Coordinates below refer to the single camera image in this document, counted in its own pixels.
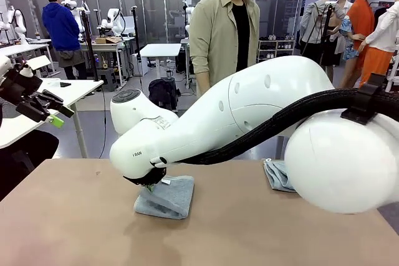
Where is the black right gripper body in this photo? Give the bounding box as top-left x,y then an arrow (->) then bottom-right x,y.
122,167 -> 166,188

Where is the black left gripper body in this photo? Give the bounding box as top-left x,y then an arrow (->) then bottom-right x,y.
0,70 -> 44,105

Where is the light blue terry towel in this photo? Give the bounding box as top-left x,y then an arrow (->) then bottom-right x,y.
133,174 -> 196,221
262,159 -> 297,192

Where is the clear plastic container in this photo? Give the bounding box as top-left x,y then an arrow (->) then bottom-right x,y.
40,77 -> 62,88

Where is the large white table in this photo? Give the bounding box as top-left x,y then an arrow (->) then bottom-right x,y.
0,78 -> 105,158

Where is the white lab workbench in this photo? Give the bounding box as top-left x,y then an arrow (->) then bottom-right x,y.
180,37 -> 191,90
0,43 -> 52,77
70,37 -> 135,90

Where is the grey plastic stool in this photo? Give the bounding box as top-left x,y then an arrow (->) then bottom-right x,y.
97,67 -> 117,92

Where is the person in blue hoodie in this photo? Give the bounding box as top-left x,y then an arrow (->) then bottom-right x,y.
42,0 -> 85,80

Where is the cardboard box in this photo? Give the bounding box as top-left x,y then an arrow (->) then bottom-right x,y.
95,36 -> 122,45

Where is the white height-adjustable desk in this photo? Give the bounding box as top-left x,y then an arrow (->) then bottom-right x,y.
139,43 -> 182,82

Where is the person in beige shirt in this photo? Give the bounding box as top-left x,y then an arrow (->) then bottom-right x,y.
189,0 -> 261,96

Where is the white shoe rack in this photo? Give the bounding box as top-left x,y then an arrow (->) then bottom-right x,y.
257,39 -> 296,61

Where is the mannequin in grey shirt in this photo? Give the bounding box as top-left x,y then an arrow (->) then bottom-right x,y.
299,0 -> 347,83

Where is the black tripod with white head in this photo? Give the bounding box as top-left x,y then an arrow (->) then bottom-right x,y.
296,0 -> 338,70

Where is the mannequin in blue floral dress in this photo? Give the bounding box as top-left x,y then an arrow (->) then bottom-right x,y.
335,0 -> 359,61

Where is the mannequin in white shirt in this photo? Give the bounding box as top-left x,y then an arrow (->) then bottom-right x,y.
357,0 -> 399,92

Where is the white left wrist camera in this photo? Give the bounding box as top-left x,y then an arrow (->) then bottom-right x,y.
12,55 -> 53,79

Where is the black camera stand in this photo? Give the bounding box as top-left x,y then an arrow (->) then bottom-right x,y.
130,6 -> 142,77
77,0 -> 100,82

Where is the black right arm cable sleeve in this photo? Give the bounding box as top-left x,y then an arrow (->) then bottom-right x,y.
182,87 -> 399,167

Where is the black cable clamp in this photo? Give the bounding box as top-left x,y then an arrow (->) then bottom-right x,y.
339,72 -> 391,125

